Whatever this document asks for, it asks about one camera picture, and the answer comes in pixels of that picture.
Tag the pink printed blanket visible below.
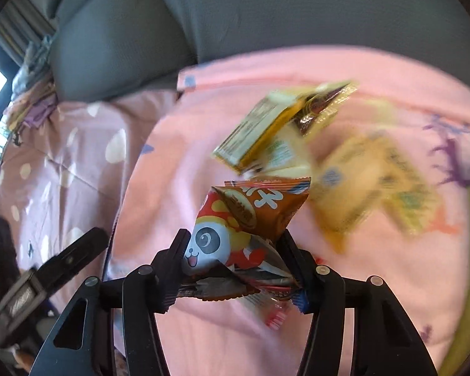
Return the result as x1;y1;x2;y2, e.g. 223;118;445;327
102;45;470;376

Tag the orange panda snack packet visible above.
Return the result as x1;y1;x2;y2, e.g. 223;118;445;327
177;175;312;330

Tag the mauve dotted blanket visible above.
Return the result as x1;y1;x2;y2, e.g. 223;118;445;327
0;89;179;314

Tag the gold wafer bar packet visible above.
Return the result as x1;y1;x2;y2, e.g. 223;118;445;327
212;88;311;174

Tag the yellow square cake packet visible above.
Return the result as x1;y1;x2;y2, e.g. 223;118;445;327
309;133;442;254

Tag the grey fabric sofa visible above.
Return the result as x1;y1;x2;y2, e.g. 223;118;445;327
31;0;470;102

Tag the brown gold chocolate packet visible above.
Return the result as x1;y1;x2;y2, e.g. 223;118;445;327
292;81;358;137

